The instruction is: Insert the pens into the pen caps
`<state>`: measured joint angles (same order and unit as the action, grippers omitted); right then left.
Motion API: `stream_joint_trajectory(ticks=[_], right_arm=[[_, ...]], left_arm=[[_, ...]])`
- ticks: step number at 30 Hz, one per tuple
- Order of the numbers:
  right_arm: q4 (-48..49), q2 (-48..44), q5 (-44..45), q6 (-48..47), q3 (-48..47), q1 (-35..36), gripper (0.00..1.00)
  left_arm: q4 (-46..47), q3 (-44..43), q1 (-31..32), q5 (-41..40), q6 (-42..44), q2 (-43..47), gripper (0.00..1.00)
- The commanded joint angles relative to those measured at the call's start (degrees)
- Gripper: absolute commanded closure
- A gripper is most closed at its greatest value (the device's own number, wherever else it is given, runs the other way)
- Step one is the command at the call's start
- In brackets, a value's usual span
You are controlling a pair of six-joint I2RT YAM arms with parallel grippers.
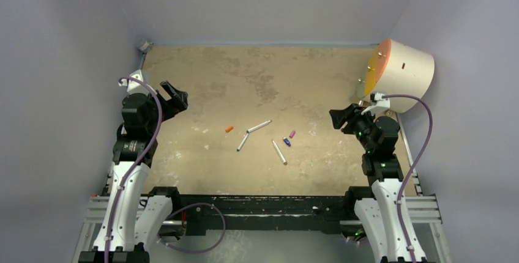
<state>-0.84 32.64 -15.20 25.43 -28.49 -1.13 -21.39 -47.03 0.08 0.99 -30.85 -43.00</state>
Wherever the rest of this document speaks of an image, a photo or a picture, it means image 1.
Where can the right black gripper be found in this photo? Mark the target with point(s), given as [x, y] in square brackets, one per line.
[354, 119]

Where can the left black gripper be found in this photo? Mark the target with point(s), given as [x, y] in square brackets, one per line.
[177, 103]

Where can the white pen brown tip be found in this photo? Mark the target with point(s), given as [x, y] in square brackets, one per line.
[279, 153]

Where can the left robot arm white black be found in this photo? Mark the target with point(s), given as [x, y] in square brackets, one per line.
[125, 235]

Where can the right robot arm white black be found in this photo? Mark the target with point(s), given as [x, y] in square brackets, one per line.
[380, 206]

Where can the blue pen cap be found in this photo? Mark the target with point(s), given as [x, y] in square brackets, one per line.
[287, 142]

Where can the tape roll in corner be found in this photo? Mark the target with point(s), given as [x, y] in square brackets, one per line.
[144, 45]

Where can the cream cylindrical drum toy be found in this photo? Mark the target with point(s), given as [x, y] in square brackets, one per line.
[395, 68]

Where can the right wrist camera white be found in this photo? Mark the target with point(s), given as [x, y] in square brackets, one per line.
[380, 103]

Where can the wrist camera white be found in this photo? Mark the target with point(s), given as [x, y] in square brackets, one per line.
[380, 103]
[137, 84]

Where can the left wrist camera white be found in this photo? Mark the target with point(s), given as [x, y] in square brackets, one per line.
[137, 84]

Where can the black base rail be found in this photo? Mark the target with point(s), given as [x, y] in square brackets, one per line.
[326, 214]

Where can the aluminium frame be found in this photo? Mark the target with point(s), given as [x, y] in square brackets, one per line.
[422, 209]

